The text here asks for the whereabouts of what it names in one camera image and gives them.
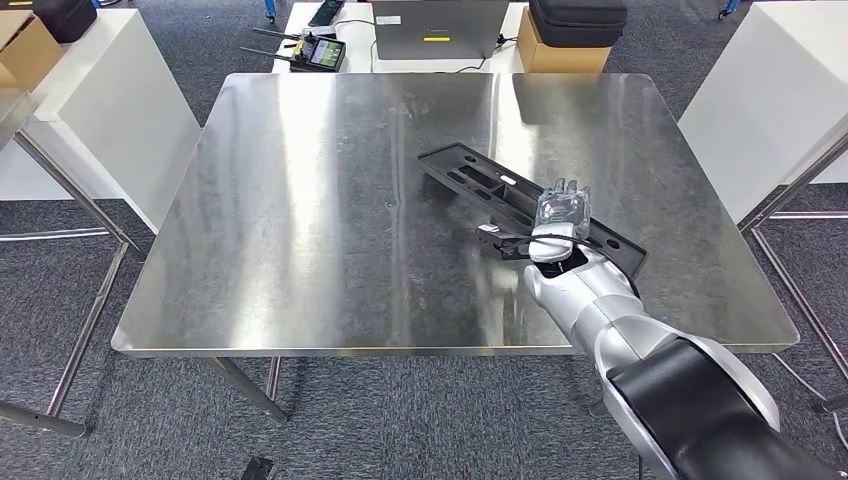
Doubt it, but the black robot foot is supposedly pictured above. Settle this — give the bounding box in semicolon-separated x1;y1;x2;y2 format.
239;457;278;480

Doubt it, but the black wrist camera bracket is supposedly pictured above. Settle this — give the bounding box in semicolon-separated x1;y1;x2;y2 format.
478;228;533;261

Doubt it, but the brown cardboard box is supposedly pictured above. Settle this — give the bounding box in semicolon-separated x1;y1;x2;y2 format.
516;6;612;74
0;9;66;93

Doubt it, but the black hard shell case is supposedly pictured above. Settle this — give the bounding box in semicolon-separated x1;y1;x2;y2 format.
528;0;629;49

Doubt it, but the black smartphone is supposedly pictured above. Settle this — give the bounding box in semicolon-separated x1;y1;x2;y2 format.
308;0;346;28

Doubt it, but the long black plastic panel part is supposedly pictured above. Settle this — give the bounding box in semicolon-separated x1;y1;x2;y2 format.
417;142;649;281

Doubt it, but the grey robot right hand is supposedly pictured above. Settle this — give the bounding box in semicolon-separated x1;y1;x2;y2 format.
533;176;592;241

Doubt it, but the grey laptop computer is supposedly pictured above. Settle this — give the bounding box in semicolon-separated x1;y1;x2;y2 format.
372;0;511;61

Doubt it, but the white floor cable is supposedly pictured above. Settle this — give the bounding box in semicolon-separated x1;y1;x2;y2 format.
771;351;848;452

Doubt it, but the stainless steel workbench table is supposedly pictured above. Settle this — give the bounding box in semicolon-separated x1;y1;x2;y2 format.
0;89;147;439
111;71;801;425
738;112;848;415

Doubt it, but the white desk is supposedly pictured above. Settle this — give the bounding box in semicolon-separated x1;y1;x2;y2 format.
271;0;531;74

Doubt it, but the white partition panel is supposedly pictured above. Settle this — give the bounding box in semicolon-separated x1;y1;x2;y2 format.
0;7;202;234
676;0;848;225

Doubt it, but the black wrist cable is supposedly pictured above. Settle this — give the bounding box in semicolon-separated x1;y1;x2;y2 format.
506;233;641;299

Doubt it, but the black remote controller with screen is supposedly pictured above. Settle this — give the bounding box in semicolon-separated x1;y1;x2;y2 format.
241;27;348;73

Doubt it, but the black fabric case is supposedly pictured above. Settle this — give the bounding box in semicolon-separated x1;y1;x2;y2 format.
33;0;99;44

